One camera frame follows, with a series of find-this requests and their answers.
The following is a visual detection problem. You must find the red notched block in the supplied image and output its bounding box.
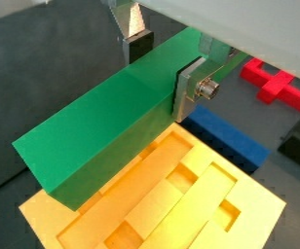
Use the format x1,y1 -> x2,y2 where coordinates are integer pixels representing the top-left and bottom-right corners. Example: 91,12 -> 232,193
239,58 -> 300,111

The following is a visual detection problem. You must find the yellow slotted board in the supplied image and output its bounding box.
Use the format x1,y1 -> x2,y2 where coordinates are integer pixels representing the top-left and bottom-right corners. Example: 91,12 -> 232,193
20,124 -> 284,249

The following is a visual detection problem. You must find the green rectangular block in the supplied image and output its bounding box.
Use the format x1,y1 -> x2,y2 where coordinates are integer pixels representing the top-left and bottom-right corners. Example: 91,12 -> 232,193
13,28 -> 200,210

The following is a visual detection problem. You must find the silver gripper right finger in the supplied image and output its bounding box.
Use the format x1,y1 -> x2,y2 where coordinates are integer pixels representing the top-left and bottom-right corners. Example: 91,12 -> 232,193
172,33 -> 239,123

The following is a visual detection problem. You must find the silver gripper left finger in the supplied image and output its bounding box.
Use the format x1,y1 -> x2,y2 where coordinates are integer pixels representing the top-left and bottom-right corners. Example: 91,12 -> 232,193
100,0 -> 153,64

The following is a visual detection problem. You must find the blue rectangular block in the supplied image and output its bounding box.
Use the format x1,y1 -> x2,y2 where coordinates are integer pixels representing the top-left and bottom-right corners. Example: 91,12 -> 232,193
180,105 -> 270,174

